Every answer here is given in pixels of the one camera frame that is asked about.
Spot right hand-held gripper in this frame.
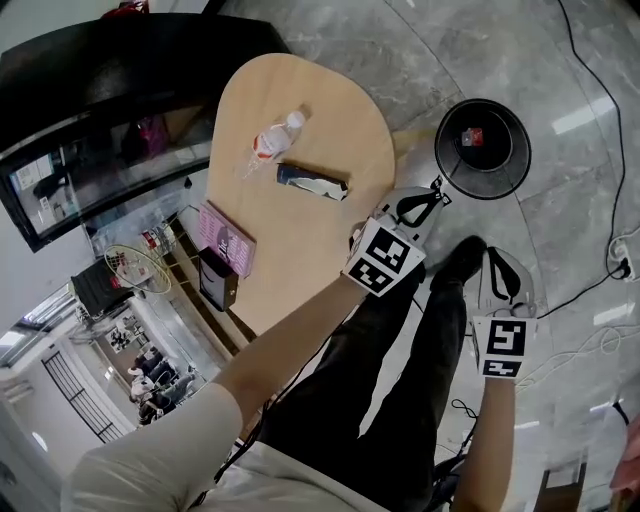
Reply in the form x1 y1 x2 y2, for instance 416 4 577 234
471 247 539 381

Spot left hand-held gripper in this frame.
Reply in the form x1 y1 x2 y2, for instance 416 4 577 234
342 187 447 299

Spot black wire waste bin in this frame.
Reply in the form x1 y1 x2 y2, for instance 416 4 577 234
433 98 532 201

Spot dark snack wrapper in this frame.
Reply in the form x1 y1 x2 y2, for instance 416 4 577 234
276 160 353 203

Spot clear plastic bottle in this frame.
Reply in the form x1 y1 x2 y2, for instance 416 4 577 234
234 103 314 181

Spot person's left forearm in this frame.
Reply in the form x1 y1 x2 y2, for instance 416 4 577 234
212 274 374 441

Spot person's right forearm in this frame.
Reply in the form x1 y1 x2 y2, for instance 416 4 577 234
449 375 519 512

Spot wooden coffee table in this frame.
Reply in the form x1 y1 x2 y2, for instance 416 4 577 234
206 52 397 357

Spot person's right black shoe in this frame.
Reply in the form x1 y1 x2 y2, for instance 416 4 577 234
429 234 489 294

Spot person's black trousers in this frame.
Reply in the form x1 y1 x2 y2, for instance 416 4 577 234
259 272 469 511

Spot pink book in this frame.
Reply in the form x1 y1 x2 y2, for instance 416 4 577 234
197 199 258 278

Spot pink cloth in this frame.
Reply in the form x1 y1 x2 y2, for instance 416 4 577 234
609 432 640 494

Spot black box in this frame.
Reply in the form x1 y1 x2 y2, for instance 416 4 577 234
197 246 240 313

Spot brown wooden bench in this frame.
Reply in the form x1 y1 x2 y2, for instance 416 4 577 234
164 219 261 359

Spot large clear water jug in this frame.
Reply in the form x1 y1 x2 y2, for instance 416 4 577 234
139 227 176 254

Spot black glass-door fridge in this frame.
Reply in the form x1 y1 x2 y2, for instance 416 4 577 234
0 12 291 254

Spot black cabinet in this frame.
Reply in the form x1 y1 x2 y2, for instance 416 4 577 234
69 259 136 319

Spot person's white shirt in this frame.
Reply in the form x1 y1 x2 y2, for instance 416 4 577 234
62 382 401 512

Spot black metal railing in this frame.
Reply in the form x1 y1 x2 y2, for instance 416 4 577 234
42 349 126 444

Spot black floor cable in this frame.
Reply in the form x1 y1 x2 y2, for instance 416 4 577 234
535 269 621 319

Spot white floor cables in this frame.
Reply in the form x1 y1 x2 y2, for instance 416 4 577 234
517 324 640 391

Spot black cable bundle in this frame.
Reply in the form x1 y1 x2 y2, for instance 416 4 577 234
432 397 481 501

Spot black fan cable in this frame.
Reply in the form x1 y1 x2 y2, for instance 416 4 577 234
557 0 629 241

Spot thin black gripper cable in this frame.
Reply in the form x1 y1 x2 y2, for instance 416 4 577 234
214 319 351 481

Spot gold wire chair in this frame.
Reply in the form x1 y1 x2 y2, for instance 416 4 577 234
103 204 216 296

